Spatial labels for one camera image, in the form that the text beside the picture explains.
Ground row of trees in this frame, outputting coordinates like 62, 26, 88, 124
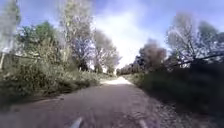
116, 11, 224, 76
0, 0, 122, 75

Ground green bushes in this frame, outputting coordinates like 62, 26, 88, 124
0, 53, 114, 108

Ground robot's own part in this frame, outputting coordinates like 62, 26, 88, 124
138, 118, 149, 128
69, 116, 84, 128

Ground pale dirt path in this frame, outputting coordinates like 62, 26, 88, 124
0, 76, 214, 128

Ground dark hedge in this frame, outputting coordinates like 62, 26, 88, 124
124, 61, 224, 118

